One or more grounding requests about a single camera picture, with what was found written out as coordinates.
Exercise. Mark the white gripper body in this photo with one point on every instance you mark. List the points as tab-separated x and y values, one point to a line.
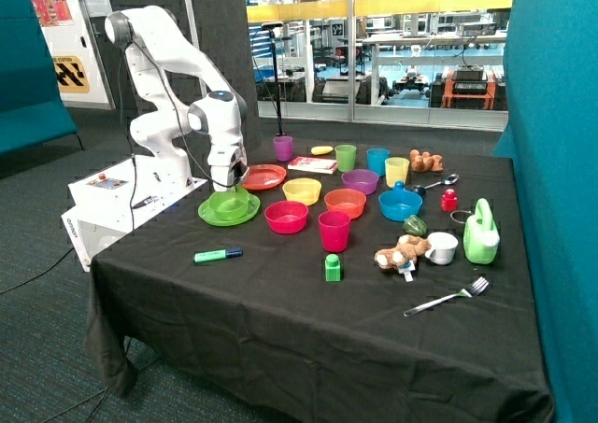
228	165

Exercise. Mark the green plastic bowl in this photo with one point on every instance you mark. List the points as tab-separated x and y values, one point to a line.
229	205

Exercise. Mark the orange plastic bowl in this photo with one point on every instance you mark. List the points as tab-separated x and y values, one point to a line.
348	201

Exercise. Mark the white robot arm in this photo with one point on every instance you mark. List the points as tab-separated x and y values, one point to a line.
154	47

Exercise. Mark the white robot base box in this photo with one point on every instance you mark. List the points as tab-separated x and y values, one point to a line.
102	213

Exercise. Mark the orange plastic plate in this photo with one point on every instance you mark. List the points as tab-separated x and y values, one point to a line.
264	176

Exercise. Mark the green plastic plate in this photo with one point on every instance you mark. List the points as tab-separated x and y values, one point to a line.
207	215

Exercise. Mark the pink plastic bowl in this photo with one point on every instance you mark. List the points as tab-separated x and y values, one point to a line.
286	217

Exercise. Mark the purple plastic cup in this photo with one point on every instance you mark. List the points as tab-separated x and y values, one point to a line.
283	146

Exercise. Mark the yellow plastic bowl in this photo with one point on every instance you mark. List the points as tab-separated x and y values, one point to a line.
304	190

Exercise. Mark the green highlighter marker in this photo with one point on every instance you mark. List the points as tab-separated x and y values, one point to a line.
217	255

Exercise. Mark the pink white book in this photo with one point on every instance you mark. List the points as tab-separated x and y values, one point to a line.
313	165

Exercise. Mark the black pen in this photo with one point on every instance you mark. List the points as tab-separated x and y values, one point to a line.
146	201

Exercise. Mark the pink plastic cup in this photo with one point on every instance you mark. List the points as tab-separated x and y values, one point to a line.
334	230

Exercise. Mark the green plastic cup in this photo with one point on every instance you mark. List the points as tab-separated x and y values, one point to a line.
345	155

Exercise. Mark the purple plastic bowl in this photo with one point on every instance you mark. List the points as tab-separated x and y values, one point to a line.
363	180

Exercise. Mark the green toy block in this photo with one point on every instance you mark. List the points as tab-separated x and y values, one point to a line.
332	268

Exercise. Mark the blue plastic cup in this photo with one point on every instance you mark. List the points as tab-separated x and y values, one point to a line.
376	160

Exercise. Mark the dark grey partition panel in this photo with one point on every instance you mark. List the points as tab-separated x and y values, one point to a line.
223	34

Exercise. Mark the yellow plastic cup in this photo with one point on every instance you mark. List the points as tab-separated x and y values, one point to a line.
396	169

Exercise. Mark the blue plastic bowl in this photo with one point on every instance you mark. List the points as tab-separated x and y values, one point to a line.
398	204

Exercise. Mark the green toy pepper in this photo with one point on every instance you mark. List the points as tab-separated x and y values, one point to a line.
414	225

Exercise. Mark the brown white plush dog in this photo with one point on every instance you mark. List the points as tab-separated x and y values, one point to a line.
404	256

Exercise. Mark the black tablecloth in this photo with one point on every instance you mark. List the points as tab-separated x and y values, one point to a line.
267	327

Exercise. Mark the brown plush toy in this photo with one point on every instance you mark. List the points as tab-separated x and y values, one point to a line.
421	162

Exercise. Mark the teal sofa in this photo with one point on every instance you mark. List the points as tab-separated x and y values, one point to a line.
32	111

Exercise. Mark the red toy block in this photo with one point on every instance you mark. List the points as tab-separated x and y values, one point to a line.
449	200

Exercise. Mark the metal spoon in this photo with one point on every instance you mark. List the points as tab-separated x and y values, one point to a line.
447	181

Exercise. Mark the white ceramic cup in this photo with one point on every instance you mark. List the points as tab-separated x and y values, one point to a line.
443	248

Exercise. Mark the green toy watering can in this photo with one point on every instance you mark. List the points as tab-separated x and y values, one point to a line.
480	235

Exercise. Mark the metal fork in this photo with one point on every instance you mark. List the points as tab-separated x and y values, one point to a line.
471	291

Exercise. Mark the black camera stand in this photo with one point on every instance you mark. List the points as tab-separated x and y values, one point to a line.
270	27

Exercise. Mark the teal partition wall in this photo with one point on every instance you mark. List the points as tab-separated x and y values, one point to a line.
551	136

